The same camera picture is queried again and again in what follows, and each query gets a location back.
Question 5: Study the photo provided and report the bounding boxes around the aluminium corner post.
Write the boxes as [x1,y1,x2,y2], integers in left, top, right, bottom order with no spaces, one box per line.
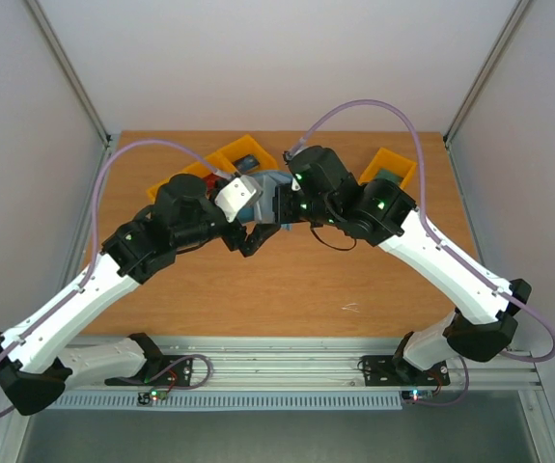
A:
[443,0,533,149]
[23,0,111,147]

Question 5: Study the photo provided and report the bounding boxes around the left aluminium corner post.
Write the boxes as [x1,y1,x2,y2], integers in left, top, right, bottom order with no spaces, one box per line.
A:
[23,0,111,147]

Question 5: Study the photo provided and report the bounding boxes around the grey slotted cable duct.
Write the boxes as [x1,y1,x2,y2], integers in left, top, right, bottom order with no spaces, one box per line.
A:
[50,391,402,412]

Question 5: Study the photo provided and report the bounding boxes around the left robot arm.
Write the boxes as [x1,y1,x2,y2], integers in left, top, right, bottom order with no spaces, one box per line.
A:
[0,171,290,416]

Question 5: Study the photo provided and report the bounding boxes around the right aluminium corner post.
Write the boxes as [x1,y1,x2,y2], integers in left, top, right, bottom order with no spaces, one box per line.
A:
[443,0,533,149]

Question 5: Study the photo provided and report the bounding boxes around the green credit card in bin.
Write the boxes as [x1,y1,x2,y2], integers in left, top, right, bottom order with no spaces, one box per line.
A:
[376,169,402,185]

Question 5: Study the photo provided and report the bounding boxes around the teal leather card holder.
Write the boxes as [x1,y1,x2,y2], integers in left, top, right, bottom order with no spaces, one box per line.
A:
[236,170,292,224]

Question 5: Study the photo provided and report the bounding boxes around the small yellow bin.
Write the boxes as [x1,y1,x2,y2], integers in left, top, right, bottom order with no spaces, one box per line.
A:
[358,148,417,190]

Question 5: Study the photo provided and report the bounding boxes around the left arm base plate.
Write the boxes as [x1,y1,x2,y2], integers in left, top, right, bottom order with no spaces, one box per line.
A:
[104,355,194,387]

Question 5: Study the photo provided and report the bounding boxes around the blue credit card in bin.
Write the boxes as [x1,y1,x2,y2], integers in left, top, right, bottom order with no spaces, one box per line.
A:
[233,154,261,174]

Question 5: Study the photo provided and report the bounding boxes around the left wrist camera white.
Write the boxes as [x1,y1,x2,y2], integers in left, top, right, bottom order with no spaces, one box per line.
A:
[214,175,262,223]

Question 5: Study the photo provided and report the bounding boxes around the red credit card in bin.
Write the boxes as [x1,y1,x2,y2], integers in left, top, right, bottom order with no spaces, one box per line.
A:
[203,174,222,192]

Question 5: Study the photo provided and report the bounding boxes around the aluminium rail frame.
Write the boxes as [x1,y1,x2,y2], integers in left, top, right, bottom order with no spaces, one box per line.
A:
[12,335,543,392]

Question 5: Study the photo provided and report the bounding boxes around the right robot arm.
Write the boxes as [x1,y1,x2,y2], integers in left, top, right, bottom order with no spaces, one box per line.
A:
[273,146,531,383]

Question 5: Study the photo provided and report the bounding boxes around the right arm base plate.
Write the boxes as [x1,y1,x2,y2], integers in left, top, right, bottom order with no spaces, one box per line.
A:
[356,355,451,387]

